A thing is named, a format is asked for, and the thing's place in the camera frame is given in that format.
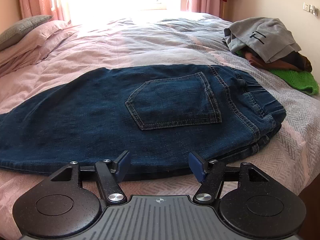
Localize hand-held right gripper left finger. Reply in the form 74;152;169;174
50;151;132;204

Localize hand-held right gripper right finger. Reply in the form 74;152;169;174
188;151;269;204

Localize dark blue denim pants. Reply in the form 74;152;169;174
0;64;287;182

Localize pink and grey duvet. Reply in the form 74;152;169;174
0;14;240;115

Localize green knitted cloth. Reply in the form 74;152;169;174
234;49;320;95

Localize brown garment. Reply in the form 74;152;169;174
244;51;313;72

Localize grey garment with black print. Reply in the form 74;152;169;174
222;17;302;64

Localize pink pillow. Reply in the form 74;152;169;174
0;20;80;78

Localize grey checked pillow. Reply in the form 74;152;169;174
0;15;53;52

